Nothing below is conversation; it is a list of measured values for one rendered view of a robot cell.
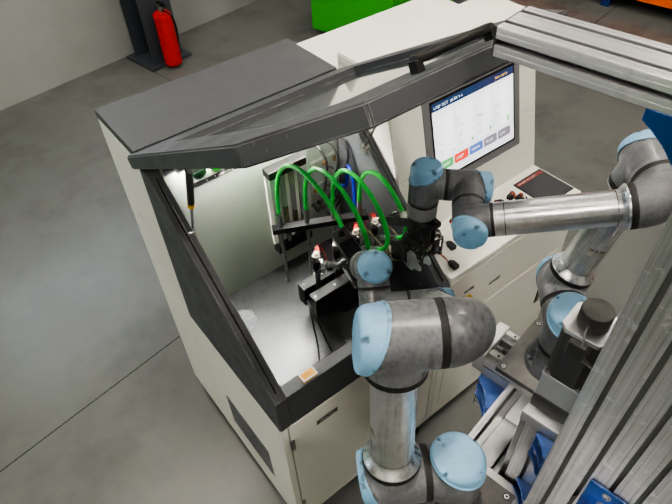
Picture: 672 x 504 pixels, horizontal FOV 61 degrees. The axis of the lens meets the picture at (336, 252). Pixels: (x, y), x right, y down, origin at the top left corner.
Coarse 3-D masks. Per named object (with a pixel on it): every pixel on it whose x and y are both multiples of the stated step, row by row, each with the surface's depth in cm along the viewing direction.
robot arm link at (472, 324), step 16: (432, 288) 133; (448, 288) 132; (448, 304) 90; (464, 304) 91; (480, 304) 94; (464, 320) 89; (480, 320) 90; (464, 336) 88; (480, 336) 89; (464, 352) 89; (480, 352) 91
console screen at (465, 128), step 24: (504, 72) 197; (456, 96) 187; (480, 96) 194; (504, 96) 202; (432, 120) 185; (456, 120) 192; (480, 120) 199; (504, 120) 207; (432, 144) 189; (456, 144) 196; (480, 144) 204; (504, 144) 212; (456, 168) 201
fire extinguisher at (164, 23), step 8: (160, 8) 467; (160, 16) 468; (168, 16) 470; (160, 24) 471; (168, 24) 473; (160, 32) 476; (168, 32) 477; (176, 32) 487; (160, 40) 482; (168, 40) 481; (176, 40) 487; (168, 48) 486; (176, 48) 489; (168, 56) 491; (176, 56) 493; (168, 64) 497; (176, 64) 497
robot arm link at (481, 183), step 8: (448, 176) 132; (456, 176) 132; (464, 176) 131; (472, 176) 131; (480, 176) 131; (488, 176) 131; (448, 184) 131; (456, 184) 131; (464, 184) 129; (472, 184) 129; (480, 184) 130; (488, 184) 130; (448, 192) 132; (456, 192) 129; (464, 192) 127; (472, 192) 127; (480, 192) 128; (488, 192) 131; (448, 200) 135; (488, 200) 132
